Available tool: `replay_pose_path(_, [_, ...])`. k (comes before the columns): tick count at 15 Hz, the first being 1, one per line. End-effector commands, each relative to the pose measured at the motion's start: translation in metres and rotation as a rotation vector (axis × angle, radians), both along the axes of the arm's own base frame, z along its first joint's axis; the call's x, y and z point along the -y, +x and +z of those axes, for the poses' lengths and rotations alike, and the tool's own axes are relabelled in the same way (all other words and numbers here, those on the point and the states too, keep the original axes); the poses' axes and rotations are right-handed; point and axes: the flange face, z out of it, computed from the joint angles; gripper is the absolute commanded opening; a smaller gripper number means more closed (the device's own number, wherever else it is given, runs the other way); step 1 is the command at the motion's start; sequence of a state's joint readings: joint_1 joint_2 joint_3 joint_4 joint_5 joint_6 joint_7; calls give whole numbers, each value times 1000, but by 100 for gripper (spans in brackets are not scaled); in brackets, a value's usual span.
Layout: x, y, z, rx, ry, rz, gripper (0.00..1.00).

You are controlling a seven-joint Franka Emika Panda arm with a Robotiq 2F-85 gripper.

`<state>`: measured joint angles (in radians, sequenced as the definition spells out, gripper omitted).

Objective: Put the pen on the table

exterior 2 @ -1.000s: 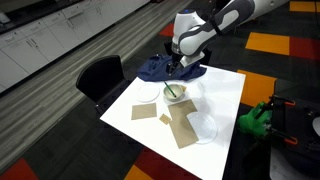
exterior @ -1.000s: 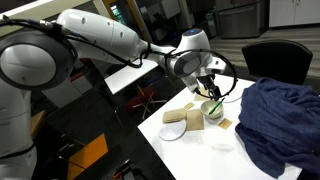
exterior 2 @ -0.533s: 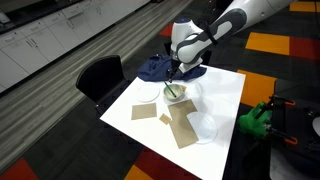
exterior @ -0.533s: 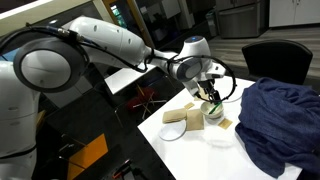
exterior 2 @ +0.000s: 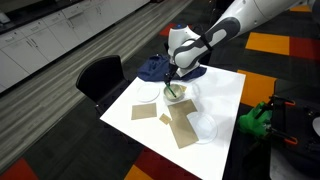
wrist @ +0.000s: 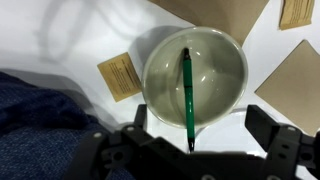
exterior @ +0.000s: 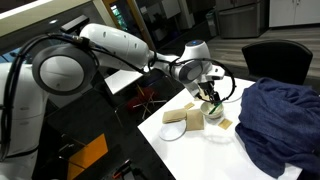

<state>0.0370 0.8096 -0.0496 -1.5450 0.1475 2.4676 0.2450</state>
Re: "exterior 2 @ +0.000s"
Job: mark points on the black stand platform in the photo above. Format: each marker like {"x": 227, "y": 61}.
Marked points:
{"x": 298, "y": 123}

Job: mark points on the white round disc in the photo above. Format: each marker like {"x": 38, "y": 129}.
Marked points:
{"x": 317, "y": 126}

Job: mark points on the small tan card piece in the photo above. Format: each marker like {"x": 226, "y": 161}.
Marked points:
{"x": 183, "y": 88}

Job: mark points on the orange and black clamp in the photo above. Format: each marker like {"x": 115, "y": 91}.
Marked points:
{"x": 283, "y": 101}
{"x": 286, "y": 138}

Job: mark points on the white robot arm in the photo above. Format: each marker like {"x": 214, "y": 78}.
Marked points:
{"x": 190, "y": 50}

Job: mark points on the white cabinets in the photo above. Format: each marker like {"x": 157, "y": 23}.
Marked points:
{"x": 40, "y": 36}

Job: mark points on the large clear plate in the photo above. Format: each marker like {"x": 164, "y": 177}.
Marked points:
{"x": 203, "y": 128}

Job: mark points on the small white plate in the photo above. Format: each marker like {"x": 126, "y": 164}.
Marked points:
{"x": 148, "y": 93}

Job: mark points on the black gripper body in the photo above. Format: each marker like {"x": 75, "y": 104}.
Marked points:
{"x": 172, "y": 70}

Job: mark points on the white bowl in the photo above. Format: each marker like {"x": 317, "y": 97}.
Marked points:
{"x": 173, "y": 92}

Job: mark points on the green pen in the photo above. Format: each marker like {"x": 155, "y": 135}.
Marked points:
{"x": 171, "y": 91}

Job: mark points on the blue cloth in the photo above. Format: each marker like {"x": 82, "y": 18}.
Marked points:
{"x": 153, "y": 68}

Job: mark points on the L-shaped brown cardboard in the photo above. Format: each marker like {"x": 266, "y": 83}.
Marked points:
{"x": 181, "y": 123}

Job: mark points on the small tan square card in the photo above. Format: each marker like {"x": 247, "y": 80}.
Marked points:
{"x": 165, "y": 118}

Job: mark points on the rectangular brown cardboard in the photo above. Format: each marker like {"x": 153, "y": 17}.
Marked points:
{"x": 144, "y": 111}

